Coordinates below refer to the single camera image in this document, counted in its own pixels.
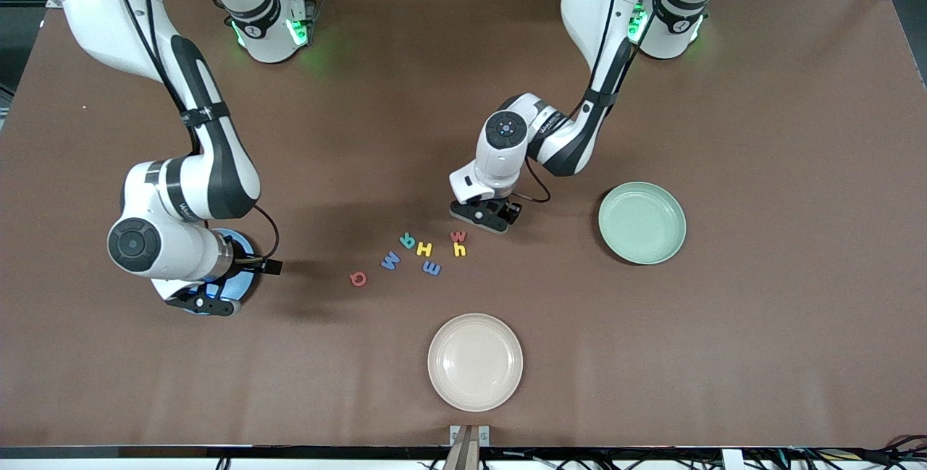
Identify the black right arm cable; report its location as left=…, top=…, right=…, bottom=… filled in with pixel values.
left=107, top=0, right=281, bottom=262

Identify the blue plate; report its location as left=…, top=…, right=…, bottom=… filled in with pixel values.
left=185, top=228, right=258, bottom=316

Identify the brown table cover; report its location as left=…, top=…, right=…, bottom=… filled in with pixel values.
left=0, top=0, right=927, bottom=449

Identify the green plate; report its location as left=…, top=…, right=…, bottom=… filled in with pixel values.
left=598, top=181, right=687, bottom=266

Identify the metal bracket with post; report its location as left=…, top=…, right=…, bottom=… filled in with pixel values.
left=443, top=424, right=490, bottom=470

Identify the beige plate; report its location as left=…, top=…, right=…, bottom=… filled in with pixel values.
left=427, top=313, right=524, bottom=413

